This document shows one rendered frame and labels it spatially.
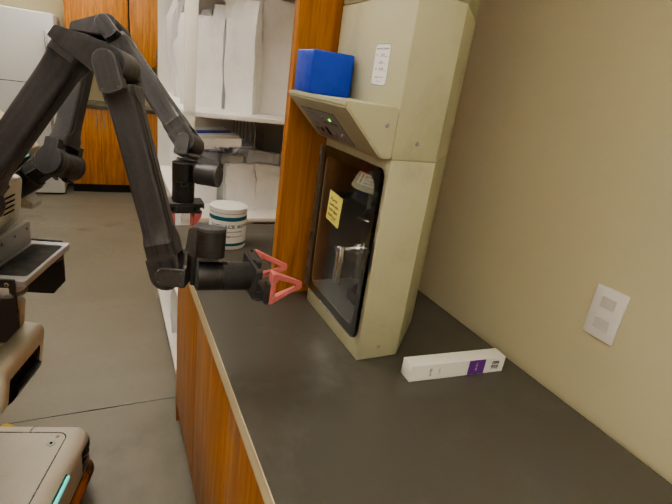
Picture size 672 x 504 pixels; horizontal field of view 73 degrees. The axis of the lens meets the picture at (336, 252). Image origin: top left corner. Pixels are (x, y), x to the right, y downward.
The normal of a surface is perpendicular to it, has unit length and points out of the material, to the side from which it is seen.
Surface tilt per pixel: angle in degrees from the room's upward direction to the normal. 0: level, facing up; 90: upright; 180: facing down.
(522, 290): 90
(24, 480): 0
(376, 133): 90
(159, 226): 77
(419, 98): 90
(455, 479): 0
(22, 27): 90
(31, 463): 0
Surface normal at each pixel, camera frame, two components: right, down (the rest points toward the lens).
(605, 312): -0.90, 0.03
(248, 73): -0.24, 0.40
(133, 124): 0.11, 0.22
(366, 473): 0.14, -0.93
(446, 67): 0.42, 0.36
